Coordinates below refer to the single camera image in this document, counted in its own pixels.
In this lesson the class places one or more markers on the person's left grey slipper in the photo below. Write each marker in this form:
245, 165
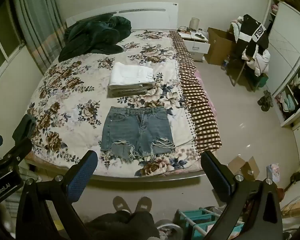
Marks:
121, 204

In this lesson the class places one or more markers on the black and white jacket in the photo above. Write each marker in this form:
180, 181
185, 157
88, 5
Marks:
252, 35

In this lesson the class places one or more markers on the white nightstand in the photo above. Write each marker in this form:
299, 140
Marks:
196, 47

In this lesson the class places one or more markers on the plastic bottle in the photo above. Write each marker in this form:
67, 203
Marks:
224, 65

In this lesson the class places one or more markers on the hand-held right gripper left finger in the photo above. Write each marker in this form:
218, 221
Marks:
82, 176

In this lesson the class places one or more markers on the wooden chair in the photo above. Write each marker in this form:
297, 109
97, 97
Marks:
236, 73

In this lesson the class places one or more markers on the dark plush slipper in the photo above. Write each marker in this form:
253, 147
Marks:
262, 101
268, 100

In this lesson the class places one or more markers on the green storage box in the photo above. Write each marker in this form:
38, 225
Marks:
261, 81

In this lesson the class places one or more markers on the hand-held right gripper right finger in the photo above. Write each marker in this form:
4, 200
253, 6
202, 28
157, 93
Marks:
216, 177

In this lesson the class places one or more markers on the white folded pants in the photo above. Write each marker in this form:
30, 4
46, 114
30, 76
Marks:
130, 73

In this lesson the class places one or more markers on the pile of white pink clothes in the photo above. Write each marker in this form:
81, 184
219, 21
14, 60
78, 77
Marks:
261, 62

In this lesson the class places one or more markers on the dark green duvet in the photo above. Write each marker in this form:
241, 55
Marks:
95, 35

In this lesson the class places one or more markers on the blue denim shorts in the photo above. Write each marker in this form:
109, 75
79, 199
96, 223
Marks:
137, 130

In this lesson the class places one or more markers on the pastel tissue packet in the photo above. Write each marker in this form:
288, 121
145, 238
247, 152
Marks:
273, 172

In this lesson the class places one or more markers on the white bed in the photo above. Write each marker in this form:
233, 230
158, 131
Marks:
150, 17

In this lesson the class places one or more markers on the person's right grey slipper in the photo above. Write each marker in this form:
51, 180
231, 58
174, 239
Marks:
143, 203

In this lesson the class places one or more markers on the floral blanket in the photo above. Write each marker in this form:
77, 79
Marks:
72, 97

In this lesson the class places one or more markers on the large brown cardboard box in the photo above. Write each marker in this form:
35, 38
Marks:
218, 47

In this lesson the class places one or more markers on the pile of pastel folded clothes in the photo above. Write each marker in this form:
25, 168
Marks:
288, 102

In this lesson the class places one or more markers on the beige folded pants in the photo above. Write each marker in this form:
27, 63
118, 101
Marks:
126, 91

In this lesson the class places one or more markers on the green striped curtain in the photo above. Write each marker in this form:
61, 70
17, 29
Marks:
37, 27

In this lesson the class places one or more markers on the person's grey slipper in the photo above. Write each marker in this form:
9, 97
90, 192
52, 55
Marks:
121, 204
143, 203

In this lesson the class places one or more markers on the teal storage rack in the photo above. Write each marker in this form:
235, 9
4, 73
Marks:
197, 221

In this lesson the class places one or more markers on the beige table lamp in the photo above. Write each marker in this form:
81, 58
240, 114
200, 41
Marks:
195, 23

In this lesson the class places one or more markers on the small open cardboard box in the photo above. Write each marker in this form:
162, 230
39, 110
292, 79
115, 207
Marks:
242, 167

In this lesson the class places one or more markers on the white wardrobe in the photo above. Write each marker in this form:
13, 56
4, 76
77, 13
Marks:
287, 37

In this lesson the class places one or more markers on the person's dark trouser legs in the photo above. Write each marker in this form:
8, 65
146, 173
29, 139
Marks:
122, 226

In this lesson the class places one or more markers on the grey round basin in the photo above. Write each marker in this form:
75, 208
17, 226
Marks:
166, 227

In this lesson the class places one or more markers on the window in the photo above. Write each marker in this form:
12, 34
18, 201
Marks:
5, 40

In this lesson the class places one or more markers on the brown checked bed sheet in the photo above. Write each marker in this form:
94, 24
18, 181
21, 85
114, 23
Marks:
197, 102

